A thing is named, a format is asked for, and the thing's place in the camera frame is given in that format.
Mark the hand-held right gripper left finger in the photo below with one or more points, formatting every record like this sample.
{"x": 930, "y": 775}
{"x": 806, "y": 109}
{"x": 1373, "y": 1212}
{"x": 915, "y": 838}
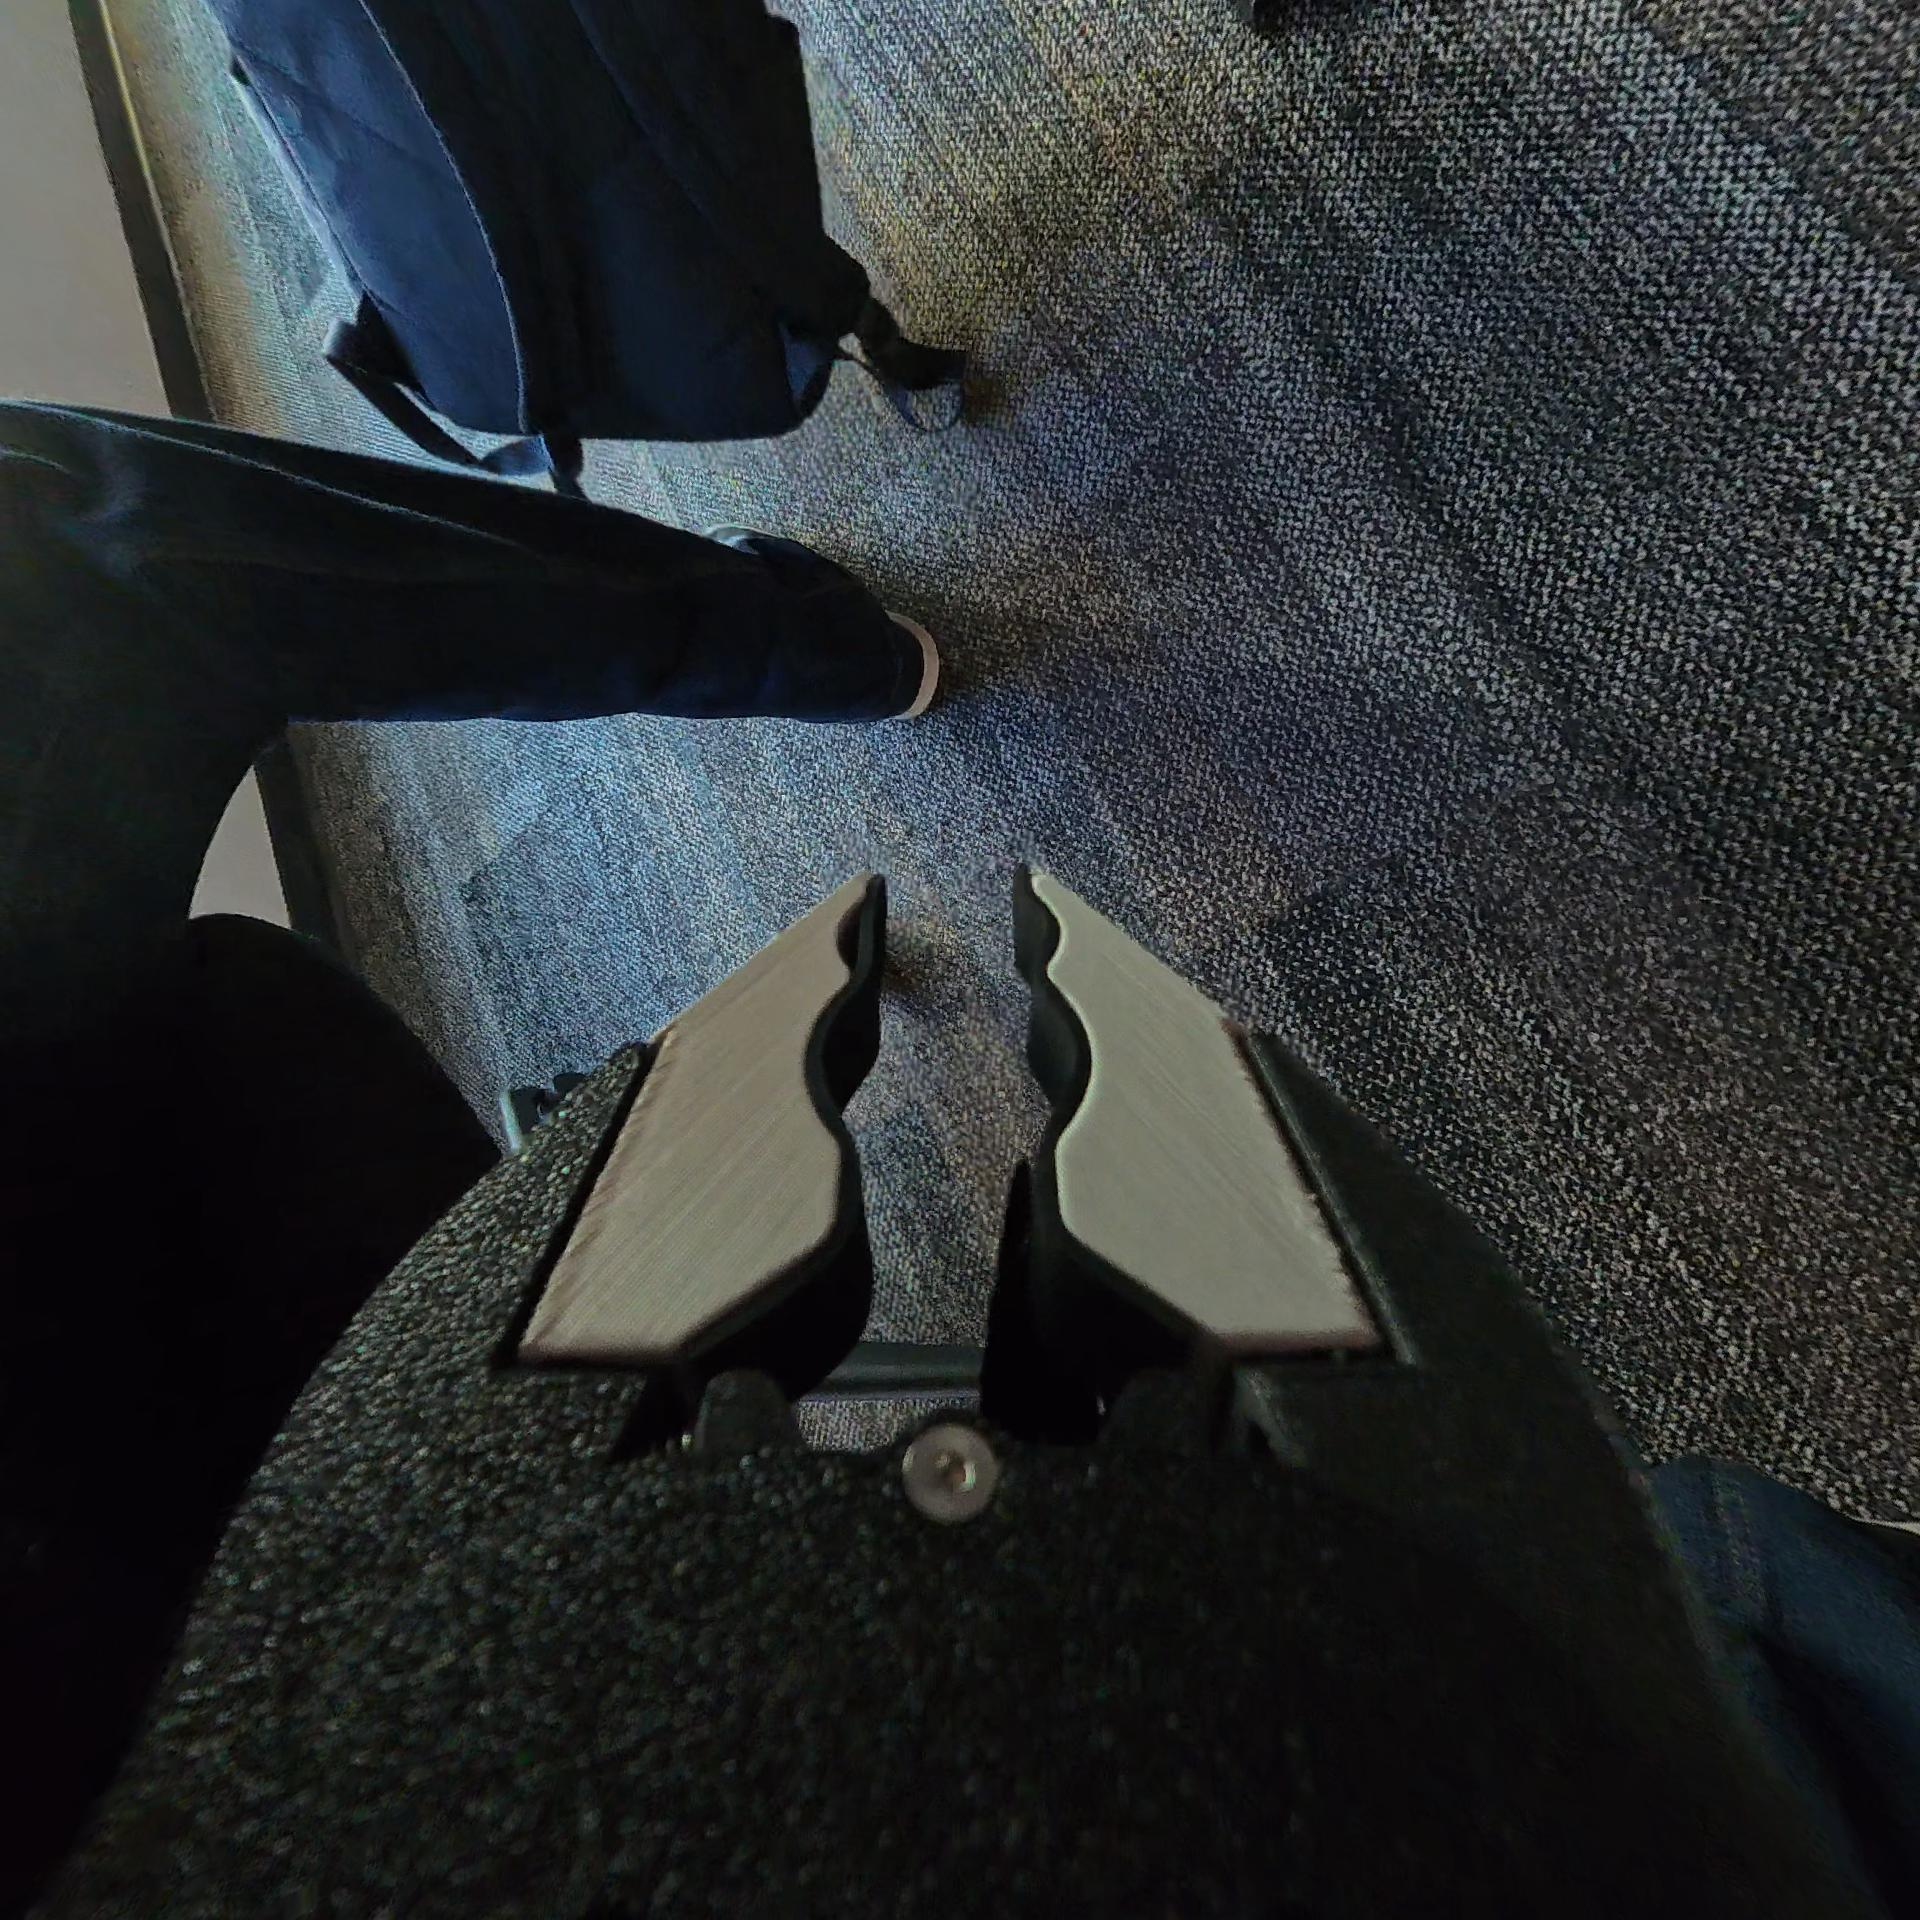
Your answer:
{"x": 690, "y": 1198}

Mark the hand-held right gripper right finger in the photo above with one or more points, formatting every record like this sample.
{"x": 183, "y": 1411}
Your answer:
{"x": 1200, "y": 1198}

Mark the person's dark trouser leg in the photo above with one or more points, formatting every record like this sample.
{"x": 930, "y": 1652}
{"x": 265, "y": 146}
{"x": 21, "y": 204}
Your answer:
{"x": 1799, "y": 1650}
{"x": 378, "y": 597}

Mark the black and white sneaker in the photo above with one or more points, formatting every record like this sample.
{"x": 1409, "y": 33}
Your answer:
{"x": 921, "y": 667}

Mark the dark blue backpack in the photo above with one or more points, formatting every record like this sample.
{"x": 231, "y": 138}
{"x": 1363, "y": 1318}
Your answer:
{"x": 599, "y": 194}

